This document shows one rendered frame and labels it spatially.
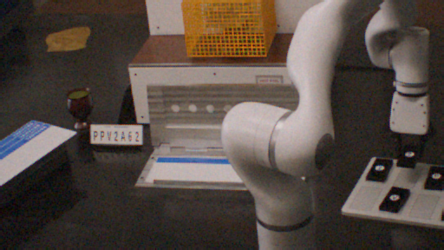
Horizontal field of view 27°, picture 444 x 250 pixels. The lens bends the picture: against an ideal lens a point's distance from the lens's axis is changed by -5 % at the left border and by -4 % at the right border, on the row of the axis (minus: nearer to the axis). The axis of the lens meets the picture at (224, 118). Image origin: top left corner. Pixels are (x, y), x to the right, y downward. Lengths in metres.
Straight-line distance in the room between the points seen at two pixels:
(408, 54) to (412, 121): 0.18
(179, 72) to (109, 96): 0.40
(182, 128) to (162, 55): 0.29
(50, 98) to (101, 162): 0.51
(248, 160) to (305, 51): 0.24
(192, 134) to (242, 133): 0.76
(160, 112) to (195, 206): 0.31
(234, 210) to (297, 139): 0.64
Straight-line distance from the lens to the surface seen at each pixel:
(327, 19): 1.87
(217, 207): 2.40
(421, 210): 2.31
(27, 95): 3.17
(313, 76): 1.83
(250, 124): 1.83
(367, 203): 2.34
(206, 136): 2.57
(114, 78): 3.16
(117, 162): 2.66
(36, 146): 2.61
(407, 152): 2.42
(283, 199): 1.88
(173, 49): 2.82
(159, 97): 2.57
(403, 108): 2.35
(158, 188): 2.47
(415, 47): 2.29
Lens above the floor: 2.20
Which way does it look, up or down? 28 degrees down
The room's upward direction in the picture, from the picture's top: 7 degrees counter-clockwise
